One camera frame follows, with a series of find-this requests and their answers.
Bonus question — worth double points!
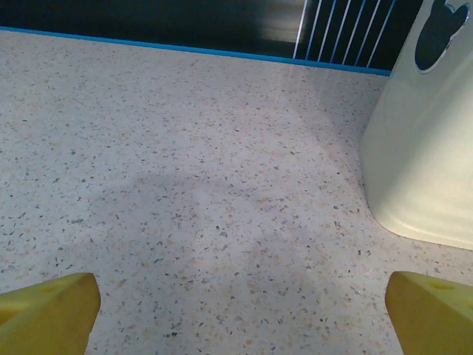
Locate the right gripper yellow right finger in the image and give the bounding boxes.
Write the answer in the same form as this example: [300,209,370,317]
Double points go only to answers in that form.
[386,271,473,355]

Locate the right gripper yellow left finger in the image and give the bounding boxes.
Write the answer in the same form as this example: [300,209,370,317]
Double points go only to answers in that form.
[0,272,102,355]

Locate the cream utensil holder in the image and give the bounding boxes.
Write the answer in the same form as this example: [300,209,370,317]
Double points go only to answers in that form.
[360,0,473,251]

